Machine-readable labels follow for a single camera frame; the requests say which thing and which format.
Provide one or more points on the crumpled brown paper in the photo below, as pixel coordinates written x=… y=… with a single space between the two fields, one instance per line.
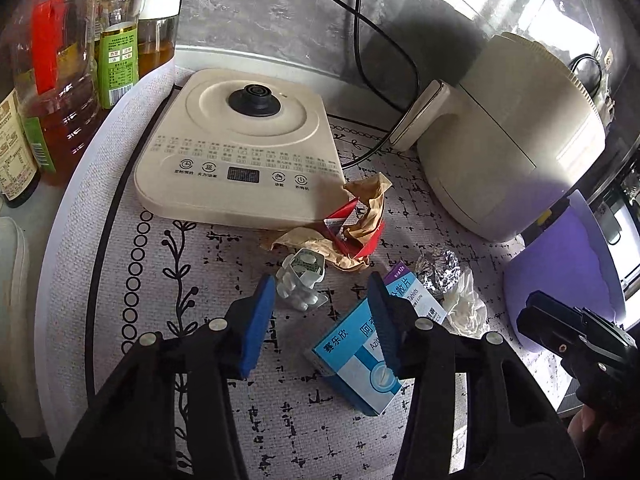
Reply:
x=370 y=210

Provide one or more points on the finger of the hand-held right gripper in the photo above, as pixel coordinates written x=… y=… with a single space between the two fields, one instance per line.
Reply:
x=555 y=310
x=542 y=332

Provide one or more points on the hanging plastic bags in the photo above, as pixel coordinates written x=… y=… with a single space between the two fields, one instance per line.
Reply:
x=610 y=90

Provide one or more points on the purple plastic bucket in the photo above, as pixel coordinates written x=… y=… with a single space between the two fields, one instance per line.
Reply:
x=555 y=260

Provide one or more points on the purple white medicine box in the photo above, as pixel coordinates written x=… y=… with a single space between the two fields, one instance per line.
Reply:
x=425 y=300

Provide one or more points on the white plastic food container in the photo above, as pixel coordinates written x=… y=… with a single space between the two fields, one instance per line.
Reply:
x=12 y=285

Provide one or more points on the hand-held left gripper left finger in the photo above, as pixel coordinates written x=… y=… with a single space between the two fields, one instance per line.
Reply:
x=257 y=330

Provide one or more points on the white pill blister pack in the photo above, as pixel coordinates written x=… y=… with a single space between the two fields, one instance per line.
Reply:
x=302 y=277

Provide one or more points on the small foil ball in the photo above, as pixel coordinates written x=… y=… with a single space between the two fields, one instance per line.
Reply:
x=439 y=270

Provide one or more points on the white top oil dispenser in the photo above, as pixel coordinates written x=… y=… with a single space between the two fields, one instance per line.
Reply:
x=160 y=20

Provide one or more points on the blue white medicine box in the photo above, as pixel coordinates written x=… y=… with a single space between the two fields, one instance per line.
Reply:
x=350 y=360

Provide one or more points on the cream air fryer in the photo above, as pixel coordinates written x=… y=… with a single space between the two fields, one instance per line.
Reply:
x=510 y=135

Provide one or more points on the red snack packet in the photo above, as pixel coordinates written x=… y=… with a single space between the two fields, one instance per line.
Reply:
x=357 y=247

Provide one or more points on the person's right hand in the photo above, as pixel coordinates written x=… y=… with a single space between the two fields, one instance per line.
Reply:
x=610 y=445

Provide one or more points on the cream induction cooker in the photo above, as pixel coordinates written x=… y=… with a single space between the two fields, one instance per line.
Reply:
x=225 y=145

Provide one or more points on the patterned white table mat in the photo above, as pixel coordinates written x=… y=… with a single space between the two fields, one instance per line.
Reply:
x=200 y=280

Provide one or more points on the red cap oil bottle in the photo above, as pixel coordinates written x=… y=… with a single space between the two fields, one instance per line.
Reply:
x=60 y=85

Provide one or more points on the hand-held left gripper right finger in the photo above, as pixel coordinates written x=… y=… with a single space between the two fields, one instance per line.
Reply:
x=386 y=327

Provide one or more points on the crumpled white plastic film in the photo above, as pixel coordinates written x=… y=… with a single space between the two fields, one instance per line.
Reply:
x=465 y=305

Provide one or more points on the green label yellow cap bottle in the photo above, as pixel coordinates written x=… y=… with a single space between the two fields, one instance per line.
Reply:
x=120 y=60

